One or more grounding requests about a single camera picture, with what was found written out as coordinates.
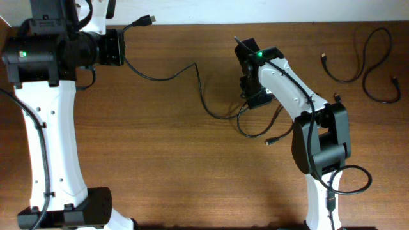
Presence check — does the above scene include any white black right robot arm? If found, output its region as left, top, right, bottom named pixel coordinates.
left=235, top=38, right=351, bottom=229

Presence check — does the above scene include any thick black HDMI cable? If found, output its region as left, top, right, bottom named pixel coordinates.
left=122, top=14, right=250, bottom=121

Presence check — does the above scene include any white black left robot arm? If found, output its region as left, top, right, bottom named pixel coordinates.
left=2, top=1, right=137, bottom=229

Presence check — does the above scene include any thin black USB cable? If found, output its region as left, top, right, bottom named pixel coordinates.
left=320, top=27, right=402, bottom=105

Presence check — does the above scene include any wooden side panel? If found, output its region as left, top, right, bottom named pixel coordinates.
left=0, top=17, right=12, bottom=36

